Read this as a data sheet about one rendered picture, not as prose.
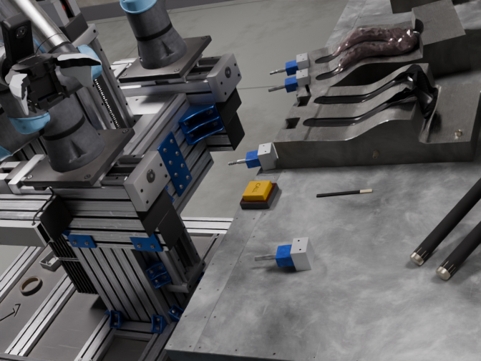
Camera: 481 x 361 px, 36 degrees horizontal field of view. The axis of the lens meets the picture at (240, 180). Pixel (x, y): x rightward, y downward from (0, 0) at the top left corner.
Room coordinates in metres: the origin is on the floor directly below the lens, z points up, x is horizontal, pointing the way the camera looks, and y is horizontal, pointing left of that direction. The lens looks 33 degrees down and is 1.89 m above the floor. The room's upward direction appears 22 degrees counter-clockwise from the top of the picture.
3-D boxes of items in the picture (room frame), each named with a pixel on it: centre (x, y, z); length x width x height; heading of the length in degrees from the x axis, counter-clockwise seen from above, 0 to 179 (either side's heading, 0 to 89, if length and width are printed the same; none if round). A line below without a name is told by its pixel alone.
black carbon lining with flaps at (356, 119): (1.65, -0.39, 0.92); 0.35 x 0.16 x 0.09; 57
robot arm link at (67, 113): (1.71, 0.37, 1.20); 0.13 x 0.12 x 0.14; 119
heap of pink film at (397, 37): (1.97, -0.52, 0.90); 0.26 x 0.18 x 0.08; 74
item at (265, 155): (1.72, -0.05, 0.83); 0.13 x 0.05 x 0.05; 70
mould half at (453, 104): (1.63, -0.40, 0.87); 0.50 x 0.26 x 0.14; 57
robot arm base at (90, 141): (1.71, 0.37, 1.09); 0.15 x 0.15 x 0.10
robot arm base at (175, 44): (2.11, 0.08, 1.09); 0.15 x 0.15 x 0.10
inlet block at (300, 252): (1.28, -0.03, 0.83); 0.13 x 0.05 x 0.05; 66
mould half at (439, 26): (1.97, -0.52, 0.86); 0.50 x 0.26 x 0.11; 74
